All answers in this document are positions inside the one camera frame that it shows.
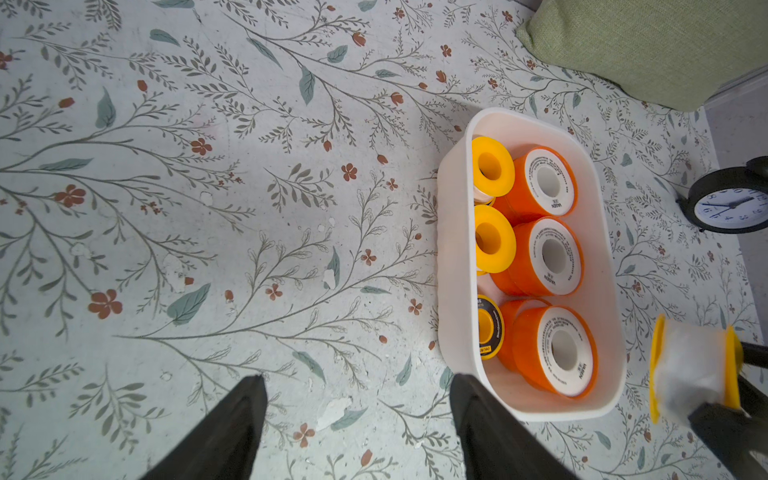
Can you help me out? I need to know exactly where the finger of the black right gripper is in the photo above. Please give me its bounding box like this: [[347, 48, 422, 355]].
[[741, 342, 768, 369], [688, 404, 767, 479]]

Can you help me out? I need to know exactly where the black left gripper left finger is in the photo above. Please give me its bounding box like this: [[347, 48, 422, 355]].
[[143, 375, 268, 480]]

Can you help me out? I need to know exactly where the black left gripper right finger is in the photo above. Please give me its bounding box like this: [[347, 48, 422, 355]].
[[450, 374, 576, 479]]

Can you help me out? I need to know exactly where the orange white sealing tape roll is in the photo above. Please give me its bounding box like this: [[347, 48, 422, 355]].
[[491, 217, 583, 297], [497, 300, 598, 399], [493, 146, 578, 224]]

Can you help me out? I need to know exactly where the yellow black tape roll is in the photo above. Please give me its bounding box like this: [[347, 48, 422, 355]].
[[477, 295, 505, 361]]

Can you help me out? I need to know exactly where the white plastic storage box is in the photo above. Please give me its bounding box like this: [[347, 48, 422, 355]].
[[437, 108, 626, 422]]

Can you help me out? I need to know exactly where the black twin-bell alarm clock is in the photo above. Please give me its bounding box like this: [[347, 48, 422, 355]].
[[677, 156, 767, 235]]

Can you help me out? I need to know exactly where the green linen pillow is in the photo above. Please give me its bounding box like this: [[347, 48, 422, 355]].
[[516, 1, 767, 112]]

